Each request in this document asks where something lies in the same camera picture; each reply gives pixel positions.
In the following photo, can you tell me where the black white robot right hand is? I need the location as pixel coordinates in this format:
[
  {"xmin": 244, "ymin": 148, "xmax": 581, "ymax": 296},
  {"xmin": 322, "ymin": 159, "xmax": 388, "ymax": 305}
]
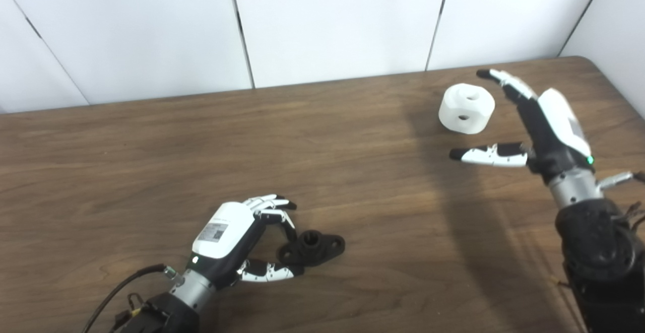
[{"xmin": 449, "ymin": 69, "xmax": 596, "ymax": 183}]

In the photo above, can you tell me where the black white robot left hand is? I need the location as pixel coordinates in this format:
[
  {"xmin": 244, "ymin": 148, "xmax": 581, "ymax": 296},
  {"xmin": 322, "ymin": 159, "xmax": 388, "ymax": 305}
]
[{"xmin": 186, "ymin": 194, "xmax": 305, "ymax": 291}]

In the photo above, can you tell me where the round white plastic piece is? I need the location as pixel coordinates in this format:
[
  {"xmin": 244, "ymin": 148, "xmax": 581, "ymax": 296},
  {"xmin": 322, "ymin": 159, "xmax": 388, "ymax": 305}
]
[{"xmin": 438, "ymin": 84, "xmax": 496, "ymax": 135}]

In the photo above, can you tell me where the black flanged holder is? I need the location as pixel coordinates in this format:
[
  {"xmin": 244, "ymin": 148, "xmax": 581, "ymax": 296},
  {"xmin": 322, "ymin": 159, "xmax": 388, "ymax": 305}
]
[{"xmin": 278, "ymin": 230, "xmax": 346, "ymax": 267}]

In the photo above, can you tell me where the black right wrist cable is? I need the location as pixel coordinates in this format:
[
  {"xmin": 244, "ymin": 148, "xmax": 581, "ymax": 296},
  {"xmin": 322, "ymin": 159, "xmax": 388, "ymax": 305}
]
[{"xmin": 597, "ymin": 170, "xmax": 645, "ymax": 190}]

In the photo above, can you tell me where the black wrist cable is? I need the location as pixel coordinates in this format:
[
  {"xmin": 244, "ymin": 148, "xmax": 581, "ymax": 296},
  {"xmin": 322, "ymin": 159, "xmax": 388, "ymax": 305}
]
[
  {"xmin": 597, "ymin": 170, "xmax": 645, "ymax": 190},
  {"xmin": 82, "ymin": 264, "xmax": 184, "ymax": 333}
]

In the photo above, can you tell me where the thin dark wire loop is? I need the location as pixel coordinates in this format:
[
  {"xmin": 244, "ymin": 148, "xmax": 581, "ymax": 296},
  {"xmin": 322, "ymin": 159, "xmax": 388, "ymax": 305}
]
[
  {"xmin": 115, "ymin": 293, "xmax": 148, "ymax": 326},
  {"xmin": 624, "ymin": 201, "xmax": 645, "ymax": 233}
]

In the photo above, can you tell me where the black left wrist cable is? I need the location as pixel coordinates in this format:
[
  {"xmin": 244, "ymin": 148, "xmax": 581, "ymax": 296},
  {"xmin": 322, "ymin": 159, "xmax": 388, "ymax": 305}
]
[{"xmin": 82, "ymin": 264, "xmax": 184, "ymax": 333}]

